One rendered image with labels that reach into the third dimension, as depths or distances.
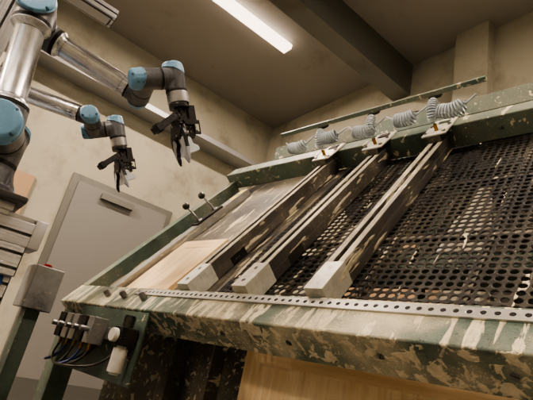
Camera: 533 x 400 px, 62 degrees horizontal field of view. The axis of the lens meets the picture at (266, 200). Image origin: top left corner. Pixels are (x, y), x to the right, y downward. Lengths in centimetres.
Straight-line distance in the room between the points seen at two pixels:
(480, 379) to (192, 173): 480
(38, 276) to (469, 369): 169
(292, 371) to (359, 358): 41
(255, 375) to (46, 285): 103
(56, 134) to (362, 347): 433
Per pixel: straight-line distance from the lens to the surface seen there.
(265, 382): 149
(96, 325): 170
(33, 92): 221
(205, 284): 162
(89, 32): 554
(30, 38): 160
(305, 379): 139
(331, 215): 170
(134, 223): 499
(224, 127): 589
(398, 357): 99
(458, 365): 94
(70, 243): 476
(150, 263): 212
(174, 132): 159
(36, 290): 211
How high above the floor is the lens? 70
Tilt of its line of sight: 21 degrees up
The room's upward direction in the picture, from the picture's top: 12 degrees clockwise
